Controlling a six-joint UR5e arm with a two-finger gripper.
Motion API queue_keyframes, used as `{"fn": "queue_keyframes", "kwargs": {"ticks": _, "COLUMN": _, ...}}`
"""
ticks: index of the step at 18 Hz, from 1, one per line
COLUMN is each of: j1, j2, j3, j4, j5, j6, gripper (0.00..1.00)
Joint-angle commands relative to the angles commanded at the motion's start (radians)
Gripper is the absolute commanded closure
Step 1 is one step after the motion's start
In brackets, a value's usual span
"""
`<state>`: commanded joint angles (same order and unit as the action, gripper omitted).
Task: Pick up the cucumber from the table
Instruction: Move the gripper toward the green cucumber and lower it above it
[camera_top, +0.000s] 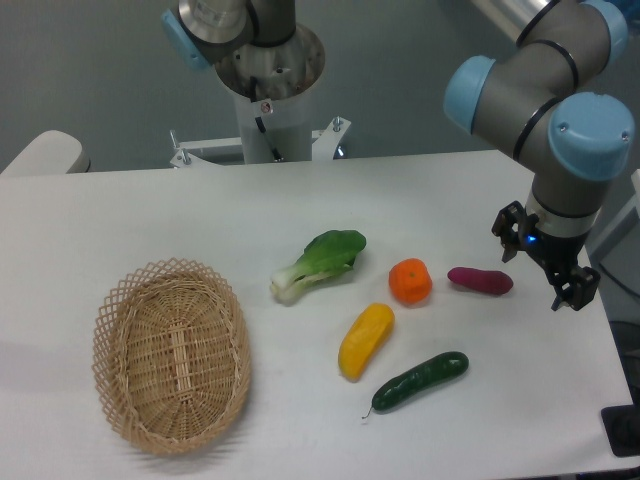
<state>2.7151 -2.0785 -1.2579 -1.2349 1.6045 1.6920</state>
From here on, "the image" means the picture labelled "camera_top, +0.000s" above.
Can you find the white metal frame right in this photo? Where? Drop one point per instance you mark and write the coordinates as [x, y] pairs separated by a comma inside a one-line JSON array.
[[613, 231]]

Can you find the black device at table edge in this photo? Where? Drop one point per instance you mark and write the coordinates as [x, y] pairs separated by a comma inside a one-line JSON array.
[[622, 429]]

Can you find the woven wicker basket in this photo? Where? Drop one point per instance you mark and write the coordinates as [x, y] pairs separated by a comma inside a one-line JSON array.
[[171, 357]]

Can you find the dark green cucumber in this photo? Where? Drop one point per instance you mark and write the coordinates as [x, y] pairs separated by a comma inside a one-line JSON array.
[[434, 372]]

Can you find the purple sweet potato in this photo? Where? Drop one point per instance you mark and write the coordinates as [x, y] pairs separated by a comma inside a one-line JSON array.
[[489, 282]]

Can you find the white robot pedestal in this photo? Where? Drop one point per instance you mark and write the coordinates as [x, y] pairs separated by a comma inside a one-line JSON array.
[[272, 89]]

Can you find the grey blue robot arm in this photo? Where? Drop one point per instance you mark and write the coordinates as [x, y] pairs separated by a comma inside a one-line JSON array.
[[533, 108]]

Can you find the green bok choy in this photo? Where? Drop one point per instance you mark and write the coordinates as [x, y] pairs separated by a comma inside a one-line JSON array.
[[329, 255]]

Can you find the white chair armrest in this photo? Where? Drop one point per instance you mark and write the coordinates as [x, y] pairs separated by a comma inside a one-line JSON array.
[[51, 153]]

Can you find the orange toy pumpkin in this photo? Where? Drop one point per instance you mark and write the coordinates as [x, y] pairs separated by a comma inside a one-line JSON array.
[[409, 281]]

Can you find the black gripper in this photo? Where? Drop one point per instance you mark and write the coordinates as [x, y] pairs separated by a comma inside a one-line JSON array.
[[574, 286]]

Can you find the yellow toy pepper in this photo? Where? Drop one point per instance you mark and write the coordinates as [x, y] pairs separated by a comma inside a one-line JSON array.
[[366, 336]]

